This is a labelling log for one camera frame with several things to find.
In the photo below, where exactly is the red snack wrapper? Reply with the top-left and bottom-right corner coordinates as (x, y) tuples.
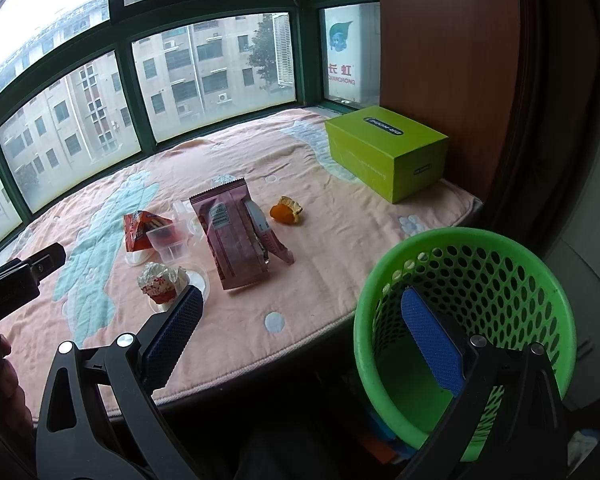
(122, 210), (173, 252)

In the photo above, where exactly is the foil wrapper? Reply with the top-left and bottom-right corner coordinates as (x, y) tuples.
(136, 262), (189, 306)

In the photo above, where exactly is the clear plastic cup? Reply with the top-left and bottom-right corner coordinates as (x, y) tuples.
(147, 221), (198, 263)

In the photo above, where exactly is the maroon snack bag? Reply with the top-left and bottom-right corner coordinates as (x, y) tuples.
(189, 179), (294, 290)

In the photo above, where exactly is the orange peel piece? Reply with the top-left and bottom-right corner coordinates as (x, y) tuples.
(270, 196), (303, 226)

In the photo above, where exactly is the person's left hand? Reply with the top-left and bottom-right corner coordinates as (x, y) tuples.
(0, 334), (33, 438)

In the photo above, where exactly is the green perforated waste basket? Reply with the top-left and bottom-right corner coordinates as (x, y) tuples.
(353, 228), (577, 450)

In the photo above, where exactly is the pink quilted blanket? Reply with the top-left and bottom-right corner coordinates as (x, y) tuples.
(0, 110), (480, 413)

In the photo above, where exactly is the lime green cardboard box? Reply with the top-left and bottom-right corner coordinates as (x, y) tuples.
(325, 106), (449, 204)

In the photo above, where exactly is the brown wooden cabinet panel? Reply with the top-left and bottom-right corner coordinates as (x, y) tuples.
(380, 0), (520, 198)

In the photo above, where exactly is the green window frame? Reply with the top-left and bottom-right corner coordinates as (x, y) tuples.
(0, 0), (379, 252)

